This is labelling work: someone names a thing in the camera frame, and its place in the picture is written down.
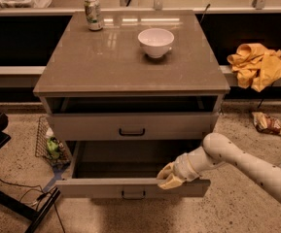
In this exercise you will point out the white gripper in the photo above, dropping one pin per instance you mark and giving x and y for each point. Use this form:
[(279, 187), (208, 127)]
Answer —
[(184, 168)]

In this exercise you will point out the grey drawer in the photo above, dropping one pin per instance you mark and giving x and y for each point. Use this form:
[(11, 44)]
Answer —
[(126, 170), (125, 126)]

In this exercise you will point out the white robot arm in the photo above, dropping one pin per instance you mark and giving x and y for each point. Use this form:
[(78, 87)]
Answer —
[(216, 150)]

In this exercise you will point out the grey drawer cabinet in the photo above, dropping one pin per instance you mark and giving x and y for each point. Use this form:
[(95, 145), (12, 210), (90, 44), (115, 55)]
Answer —
[(106, 72)]

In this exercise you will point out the brown snack bag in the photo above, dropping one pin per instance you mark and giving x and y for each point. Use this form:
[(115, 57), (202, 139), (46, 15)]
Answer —
[(266, 124)]

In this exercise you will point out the blue tape strip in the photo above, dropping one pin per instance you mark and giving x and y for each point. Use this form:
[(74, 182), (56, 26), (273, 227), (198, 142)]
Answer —
[(57, 176)]

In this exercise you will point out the green snack bag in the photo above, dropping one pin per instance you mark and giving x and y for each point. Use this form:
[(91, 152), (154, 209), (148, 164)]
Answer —
[(53, 148)]

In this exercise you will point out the white ceramic bowl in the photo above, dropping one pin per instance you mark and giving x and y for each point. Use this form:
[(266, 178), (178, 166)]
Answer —
[(155, 42)]

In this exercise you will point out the yellow crumpled cloth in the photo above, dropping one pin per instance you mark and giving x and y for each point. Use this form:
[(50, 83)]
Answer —
[(255, 66)]

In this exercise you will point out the green white soda can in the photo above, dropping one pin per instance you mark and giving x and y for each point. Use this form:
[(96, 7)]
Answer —
[(93, 15)]

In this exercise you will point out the wire mesh basket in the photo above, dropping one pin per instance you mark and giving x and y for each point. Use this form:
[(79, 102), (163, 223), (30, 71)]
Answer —
[(44, 132)]

